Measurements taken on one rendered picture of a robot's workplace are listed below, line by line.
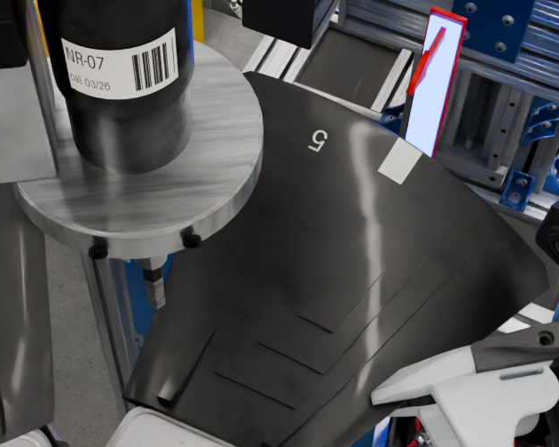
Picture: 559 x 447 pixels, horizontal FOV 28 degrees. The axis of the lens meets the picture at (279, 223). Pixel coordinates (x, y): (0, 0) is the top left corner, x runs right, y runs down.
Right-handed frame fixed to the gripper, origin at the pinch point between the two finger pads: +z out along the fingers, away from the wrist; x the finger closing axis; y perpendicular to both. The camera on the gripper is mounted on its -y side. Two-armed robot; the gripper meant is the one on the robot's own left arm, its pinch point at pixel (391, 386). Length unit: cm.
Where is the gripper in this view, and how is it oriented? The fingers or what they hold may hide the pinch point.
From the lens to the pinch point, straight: 58.9
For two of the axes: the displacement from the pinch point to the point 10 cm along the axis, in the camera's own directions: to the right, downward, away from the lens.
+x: -0.5, 4.5, 8.9
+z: -9.8, 1.4, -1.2
